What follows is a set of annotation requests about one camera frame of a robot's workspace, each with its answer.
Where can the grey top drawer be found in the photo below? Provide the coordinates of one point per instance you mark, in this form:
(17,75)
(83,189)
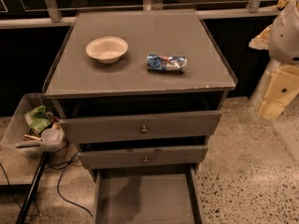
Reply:
(140,127)

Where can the white bowl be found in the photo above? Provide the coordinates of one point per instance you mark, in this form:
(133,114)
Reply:
(108,49)

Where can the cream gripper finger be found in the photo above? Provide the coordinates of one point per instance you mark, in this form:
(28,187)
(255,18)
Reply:
(282,89)
(261,41)

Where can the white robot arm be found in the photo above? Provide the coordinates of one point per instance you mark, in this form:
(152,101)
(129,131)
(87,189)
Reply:
(281,39)

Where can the clear plastic cup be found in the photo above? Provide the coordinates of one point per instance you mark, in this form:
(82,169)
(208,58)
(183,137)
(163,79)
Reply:
(50,135)

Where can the clear plastic bin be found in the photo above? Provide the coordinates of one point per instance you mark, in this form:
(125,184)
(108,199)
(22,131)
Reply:
(18,134)

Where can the white diagonal post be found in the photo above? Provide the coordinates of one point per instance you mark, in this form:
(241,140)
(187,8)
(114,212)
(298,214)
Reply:
(257,96)

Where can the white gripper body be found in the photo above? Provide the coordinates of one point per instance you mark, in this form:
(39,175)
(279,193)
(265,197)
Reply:
(286,36)

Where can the grey middle drawer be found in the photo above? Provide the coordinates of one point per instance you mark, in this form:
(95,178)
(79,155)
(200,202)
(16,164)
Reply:
(137,157)

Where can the blue crushed redbull can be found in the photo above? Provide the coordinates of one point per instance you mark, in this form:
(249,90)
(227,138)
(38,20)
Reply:
(161,63)

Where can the green snack bag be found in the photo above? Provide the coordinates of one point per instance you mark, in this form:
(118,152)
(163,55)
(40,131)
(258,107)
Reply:
(36,119)

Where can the grey open bottom drawer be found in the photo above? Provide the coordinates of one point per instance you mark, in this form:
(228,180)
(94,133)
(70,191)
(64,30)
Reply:
(147,195)

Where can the yellow object on rail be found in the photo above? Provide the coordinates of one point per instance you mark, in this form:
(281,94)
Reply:
(282,3)

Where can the black stand leg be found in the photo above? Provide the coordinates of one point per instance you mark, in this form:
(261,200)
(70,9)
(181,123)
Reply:
(32,189)

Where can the grey drawer cabinet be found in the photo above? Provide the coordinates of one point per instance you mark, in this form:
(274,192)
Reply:
(82,87)

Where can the metal window rail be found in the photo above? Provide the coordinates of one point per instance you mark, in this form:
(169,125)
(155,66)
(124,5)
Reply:
(15,14)

